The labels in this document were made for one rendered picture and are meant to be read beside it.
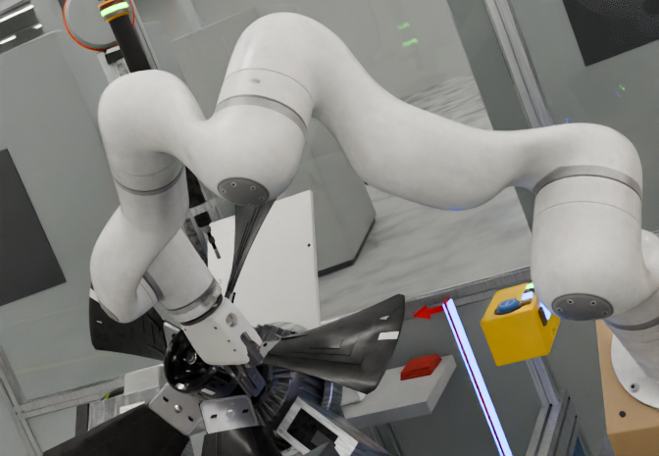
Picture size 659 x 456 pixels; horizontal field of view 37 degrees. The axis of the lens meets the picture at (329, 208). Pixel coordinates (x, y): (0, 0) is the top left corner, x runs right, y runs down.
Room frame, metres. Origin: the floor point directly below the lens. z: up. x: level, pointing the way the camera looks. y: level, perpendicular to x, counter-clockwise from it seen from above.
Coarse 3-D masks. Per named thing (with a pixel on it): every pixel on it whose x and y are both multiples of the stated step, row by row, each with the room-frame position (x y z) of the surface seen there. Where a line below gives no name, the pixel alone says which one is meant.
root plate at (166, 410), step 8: (168, 384) 1.64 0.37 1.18; (160, 392) 1.64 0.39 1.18; (168, 392) 1.64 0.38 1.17; (176, 392) 1.64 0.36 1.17; (152, 400) 1.64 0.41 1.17; (160, 400) 1.64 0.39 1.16; (176, 400) 1.65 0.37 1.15; (184, 400) 1.65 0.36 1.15; (192, 400) 1.65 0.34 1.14; (152, 408) 1.64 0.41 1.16; (160, 408) 1.64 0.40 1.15; (168, 408) 1.65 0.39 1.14; (184, 408) 1.65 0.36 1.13; (192, 408) 1.65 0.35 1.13; (160, 416) 1.64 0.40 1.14; (168, 416) 1.65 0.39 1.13; (176, 416) 1.65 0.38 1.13; (184, 416) 1.65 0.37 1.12; (192, 416) 1.65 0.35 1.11; (200, 416) 1.65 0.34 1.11; (176, 424) 1.65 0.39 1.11; (184, 424) 1.65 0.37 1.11; (192, 424) 1.65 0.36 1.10; (184, 432) 1.65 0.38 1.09
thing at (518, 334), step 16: (512, 288) 1.79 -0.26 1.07; (496, 304) 1.73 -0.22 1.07; (496, 320) 1.66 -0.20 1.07; (512, 320) 1.65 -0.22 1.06; (528, 320) 1.64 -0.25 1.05; (560, 320) 1.77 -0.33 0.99; (496, 336) 1.67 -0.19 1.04; (512, 336) 1.65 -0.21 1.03; (528, 336) 1.64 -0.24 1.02; (544, 336) 1.64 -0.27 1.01; (496, 352) 1.67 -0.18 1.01; (512, 352) 1.66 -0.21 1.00; (528, 352) 1.65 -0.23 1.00; (544, 352) 1.64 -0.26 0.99
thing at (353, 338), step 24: (360, 312) 1.60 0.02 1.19; (384, 312) 1.56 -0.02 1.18; (288, 336) 1.61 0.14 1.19; (312, 336) 1.58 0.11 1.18; (336, 336) 1.54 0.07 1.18; (360, 336) 1.52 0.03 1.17; (264, 360) 1.55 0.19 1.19; (288, 360) 1.53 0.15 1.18; (312, 360) 1.51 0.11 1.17; (336, 360) 1.48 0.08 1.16; (360, 360) 1.46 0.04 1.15; (384, 360) 1.45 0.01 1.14; (360, 384) 1.42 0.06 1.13
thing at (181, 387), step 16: (176, 336) 1.64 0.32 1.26; (176, 352) 1.63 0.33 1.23; (176, 368) 1.61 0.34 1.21; (192, 368) 1.60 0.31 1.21; (208, 368) 1.58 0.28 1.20; (256, 368) 1.65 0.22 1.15; (176, 384) 1.59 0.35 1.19; (192, 384) 1.57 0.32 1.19; (208, 384) 1.57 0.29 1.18; (224, 384) 1.59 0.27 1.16; (256, 400) 1.64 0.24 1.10
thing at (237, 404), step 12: (240, 396) 1.61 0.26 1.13; (204, 408) 1.58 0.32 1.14; (216, 408) 1.59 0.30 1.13; (228, 408) 1.59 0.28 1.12; (240, 408) 1.60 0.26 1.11; (252, 408) 1.60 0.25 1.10; (204, 420) 1.56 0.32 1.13; (216, 420) 1.57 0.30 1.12; (228, 420) 1.57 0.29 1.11; (240, 420) 1.58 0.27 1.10; (252, 420) 1.59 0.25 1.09
